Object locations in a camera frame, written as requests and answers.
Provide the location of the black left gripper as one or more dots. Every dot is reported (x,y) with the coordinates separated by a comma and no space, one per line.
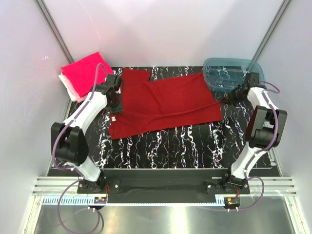
(117,109)

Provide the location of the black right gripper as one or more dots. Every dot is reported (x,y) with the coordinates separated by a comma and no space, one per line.
(228,95)

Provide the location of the dark red t-shirt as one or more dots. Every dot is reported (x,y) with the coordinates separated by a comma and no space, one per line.
(161,104)

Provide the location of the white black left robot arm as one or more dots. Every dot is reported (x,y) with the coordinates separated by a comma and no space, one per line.
(68,141)

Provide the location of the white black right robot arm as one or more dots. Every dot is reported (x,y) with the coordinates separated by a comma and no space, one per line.
(263,132)

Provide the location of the teal translucent plastic bin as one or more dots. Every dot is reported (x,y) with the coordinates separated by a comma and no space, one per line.
(225,74)

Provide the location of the folded light pink t-shirt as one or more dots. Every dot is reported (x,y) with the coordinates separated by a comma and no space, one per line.
(78,97)

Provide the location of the folded white t-shirt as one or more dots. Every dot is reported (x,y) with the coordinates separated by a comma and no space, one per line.
(64,81)

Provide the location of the folded magenta t-shirt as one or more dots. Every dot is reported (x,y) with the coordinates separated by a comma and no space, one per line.
(81,73)

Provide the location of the left small electronics board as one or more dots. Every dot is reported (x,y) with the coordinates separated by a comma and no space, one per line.
(100,200)

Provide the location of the small electronics board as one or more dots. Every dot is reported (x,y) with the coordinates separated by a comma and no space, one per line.
(232,201)
(100,200)

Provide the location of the right small electronics board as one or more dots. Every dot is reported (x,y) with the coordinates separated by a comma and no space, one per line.
(232,201)

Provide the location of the right aluminium frame post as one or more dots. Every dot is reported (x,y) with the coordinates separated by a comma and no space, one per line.
(271,29)

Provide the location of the aluminium frame post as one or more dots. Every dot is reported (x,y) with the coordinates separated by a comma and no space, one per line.
(271,29)
(54,29)

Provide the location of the white slotted cable duct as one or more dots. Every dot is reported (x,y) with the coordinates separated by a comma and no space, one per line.
(218,201)

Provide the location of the left aluminium frame post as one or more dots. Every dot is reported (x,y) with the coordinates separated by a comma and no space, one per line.
(54,29)

